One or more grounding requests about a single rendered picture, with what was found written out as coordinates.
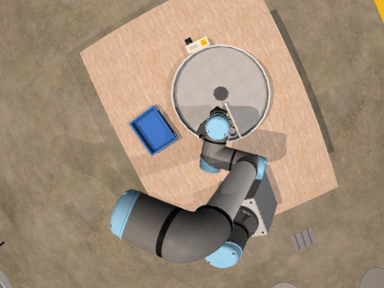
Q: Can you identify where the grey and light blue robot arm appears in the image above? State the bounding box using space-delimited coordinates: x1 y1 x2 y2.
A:
110 112 268 268

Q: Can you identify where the blue crate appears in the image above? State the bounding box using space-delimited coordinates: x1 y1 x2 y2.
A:
129 105 178 156

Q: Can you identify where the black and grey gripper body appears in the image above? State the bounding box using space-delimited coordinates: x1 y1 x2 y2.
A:
196 106 225 140

